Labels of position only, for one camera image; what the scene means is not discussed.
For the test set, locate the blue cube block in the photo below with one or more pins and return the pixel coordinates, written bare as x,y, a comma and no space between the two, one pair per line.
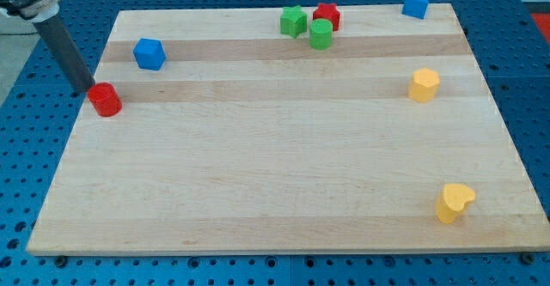
149,54

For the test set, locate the green star block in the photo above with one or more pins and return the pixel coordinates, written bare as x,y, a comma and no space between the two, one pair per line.
293,21

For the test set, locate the yellow hexagon block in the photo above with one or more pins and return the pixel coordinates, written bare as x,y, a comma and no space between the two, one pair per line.
424,85

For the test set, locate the green cylinder block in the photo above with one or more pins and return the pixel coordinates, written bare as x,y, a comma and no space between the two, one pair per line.
320,34

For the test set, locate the red cylinder block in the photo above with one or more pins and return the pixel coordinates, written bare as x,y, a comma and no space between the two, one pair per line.
104,99

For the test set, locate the red star block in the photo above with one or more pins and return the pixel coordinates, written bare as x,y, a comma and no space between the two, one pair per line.
328,11

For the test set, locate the light wooden board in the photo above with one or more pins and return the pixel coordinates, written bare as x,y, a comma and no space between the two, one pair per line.
247,141

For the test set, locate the yellow heart block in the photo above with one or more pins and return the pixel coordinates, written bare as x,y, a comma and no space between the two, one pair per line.
452,201

